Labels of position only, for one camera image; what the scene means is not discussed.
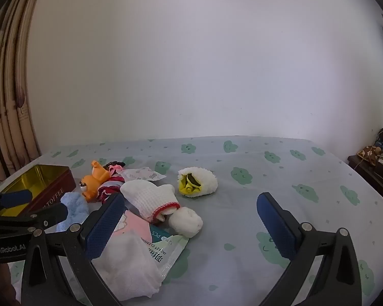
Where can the pink packet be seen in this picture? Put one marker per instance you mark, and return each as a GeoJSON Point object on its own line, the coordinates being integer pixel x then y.
{"type": "Point", "coordinates": [132, 226]}

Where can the white fluffy sock ball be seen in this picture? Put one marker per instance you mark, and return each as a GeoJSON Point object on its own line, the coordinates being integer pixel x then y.
{"type": "Point", "coordinates": [186, 221]}

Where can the blue fluffy cloth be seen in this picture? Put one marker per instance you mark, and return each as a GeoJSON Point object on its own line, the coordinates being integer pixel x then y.
{"type": "Point", "coordinates": [73, 207]}

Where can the white tissue cloth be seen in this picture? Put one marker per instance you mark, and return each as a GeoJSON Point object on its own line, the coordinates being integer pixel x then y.
{"type": "Point", "coordinates": [127, 261]}

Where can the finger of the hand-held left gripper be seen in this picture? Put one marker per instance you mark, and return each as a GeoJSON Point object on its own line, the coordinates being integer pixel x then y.
{"type": "Point", "coordinates": [51, 215]}
{"type": "Point", "coordinates": [16, 199]}

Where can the dark wooden cabinet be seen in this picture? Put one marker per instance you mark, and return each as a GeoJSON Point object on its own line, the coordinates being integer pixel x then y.
{"type": "Point", "coordinates": [376, 183]}

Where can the beige patterned curtain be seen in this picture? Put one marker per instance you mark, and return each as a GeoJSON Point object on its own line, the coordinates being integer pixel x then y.
{"type": "Point", "coordinates": [9, 102]}

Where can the teal wipes packet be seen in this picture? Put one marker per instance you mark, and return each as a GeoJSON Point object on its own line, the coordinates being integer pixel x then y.
{"type": "Point", "coordinates": [169, 245]}

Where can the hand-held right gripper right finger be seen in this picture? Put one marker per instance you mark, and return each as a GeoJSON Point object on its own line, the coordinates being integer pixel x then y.
{"type": "Point", "coordinates": [277, 226]}

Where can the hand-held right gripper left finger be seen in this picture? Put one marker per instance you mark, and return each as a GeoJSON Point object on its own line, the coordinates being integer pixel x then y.
{"type": "Point", "coordinates": [105, 226]}

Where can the red white doll dress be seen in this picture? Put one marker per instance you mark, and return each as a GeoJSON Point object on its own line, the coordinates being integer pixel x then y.
{"type": "Point", "coordinates": [110, 186]}

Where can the white fluffy yellow sock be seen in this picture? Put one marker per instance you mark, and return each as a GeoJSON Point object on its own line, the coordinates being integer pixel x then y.
{"type": "Point", "coordinates": [206, 181]}

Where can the red gold tin box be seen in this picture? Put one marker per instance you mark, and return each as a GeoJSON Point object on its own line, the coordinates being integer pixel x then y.
{"type": "Point", "coordinates": [51, 191]}

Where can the cloud print tablecloth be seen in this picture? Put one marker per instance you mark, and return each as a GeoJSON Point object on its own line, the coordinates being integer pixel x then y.
{"type": "Point", "coordinates": [229, 213]}

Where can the white printed packet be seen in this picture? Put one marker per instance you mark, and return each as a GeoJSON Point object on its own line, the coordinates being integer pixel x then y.
{"type": "Point", "coordinates": [140, 174]}

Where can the orange plush toy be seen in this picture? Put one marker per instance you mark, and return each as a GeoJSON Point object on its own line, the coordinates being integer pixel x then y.
{"type": "Point", "coordinates": [94, 181]}

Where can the white knitted sock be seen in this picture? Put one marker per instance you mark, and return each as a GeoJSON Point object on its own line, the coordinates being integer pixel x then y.
{"type": "Point", "coordinates": [146, 197]}

